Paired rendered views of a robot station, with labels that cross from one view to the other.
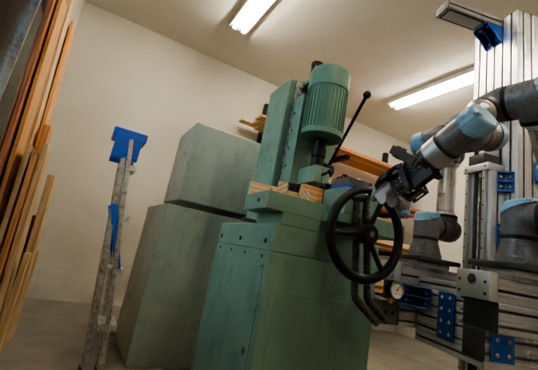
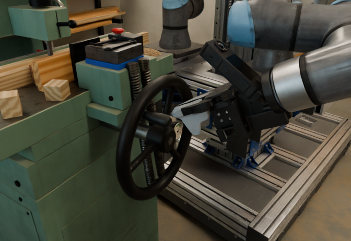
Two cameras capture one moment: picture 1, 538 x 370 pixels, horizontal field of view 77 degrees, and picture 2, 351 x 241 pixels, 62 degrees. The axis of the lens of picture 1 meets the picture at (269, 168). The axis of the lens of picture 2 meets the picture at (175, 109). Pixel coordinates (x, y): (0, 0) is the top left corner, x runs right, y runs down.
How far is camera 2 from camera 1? 0.71 m
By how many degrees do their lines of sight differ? 53
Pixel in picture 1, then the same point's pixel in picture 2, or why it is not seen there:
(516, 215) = not seen: hidden behind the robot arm
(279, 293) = (66, 227)
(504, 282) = not seen: hidden behind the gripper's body
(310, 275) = (93, 179)
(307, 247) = (80, 158)
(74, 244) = not seen: outside the picture
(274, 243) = (36, 191)
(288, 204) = (34, 131)
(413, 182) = (250, 124)
